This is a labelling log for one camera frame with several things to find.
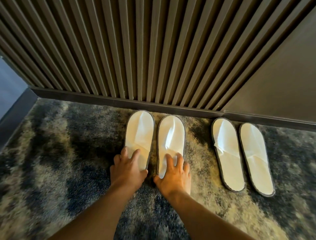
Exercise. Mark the person's left hand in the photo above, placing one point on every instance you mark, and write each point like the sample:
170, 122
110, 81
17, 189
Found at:
127, 171

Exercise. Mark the person's right hand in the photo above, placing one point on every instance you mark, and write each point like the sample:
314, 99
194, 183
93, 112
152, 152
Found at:
175, 180

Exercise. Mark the person's left thumb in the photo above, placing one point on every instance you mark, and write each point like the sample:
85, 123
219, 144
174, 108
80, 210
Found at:
144, 174

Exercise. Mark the person's left middle finger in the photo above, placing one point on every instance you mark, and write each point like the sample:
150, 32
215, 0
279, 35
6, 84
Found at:
124, 153

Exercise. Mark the person's right thumb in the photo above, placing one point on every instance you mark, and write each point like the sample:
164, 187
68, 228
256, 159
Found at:
158, 180

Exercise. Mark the person's right middle finger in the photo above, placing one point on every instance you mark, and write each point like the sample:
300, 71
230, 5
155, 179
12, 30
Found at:
180, 160

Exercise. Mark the person's right little finger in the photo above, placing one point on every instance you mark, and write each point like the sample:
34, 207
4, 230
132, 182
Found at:
189, 178

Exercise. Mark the person's left little finger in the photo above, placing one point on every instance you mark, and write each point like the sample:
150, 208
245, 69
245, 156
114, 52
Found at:
111, 170

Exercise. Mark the white disposable slipper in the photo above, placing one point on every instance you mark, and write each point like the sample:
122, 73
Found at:
228, 155
256, 160
139, 131
171, 133

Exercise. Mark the person's left forearm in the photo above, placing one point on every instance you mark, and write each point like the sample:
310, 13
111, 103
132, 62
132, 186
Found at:
96, 215

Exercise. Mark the person's right forearm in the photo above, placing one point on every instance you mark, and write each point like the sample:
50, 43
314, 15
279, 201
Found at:
202, 217

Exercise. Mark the dark brown baseboard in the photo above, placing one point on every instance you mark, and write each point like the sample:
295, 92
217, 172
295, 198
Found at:
128, 100

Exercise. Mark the brown slatted wood panel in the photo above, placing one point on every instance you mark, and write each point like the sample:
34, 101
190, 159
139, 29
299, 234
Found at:
138, 49

